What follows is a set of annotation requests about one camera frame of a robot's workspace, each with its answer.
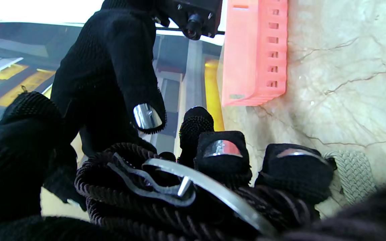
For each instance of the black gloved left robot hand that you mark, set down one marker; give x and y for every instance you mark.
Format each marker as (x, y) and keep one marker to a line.
(12, 167)

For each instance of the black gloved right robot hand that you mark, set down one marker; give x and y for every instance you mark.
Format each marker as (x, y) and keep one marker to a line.
(106, 67)

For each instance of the dark brown woven belt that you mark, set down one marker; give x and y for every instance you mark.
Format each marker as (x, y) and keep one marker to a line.
(129, 201)

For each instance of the pink plastic storage basket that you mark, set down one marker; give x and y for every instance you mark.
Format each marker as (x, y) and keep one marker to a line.
(250, 53)

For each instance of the beige woven belt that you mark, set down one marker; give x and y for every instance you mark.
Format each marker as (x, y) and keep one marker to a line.
(355, 177)

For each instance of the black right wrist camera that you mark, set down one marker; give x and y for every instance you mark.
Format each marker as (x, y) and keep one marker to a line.
(196, 16)

